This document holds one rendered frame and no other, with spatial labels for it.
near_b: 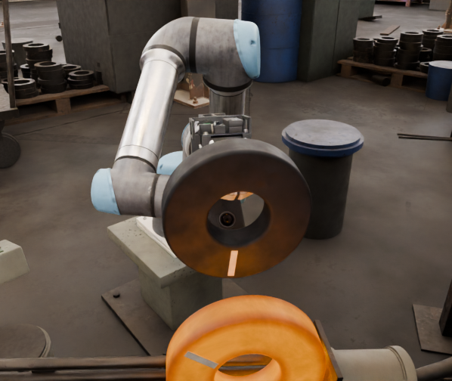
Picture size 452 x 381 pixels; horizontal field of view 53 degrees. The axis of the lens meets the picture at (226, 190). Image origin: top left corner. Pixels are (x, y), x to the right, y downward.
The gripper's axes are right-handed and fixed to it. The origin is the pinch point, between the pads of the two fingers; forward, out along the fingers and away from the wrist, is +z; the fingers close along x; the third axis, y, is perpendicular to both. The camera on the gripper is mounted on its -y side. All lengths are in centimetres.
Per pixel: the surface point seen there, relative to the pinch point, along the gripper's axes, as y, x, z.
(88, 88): 12, -60, -315
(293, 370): -15.6, 3.6, 7.3
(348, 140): -12, 62, -118
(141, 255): -35, -16, -79
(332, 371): -15.6, 7.0, 8.3
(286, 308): -9.2, 3.0, 7.1
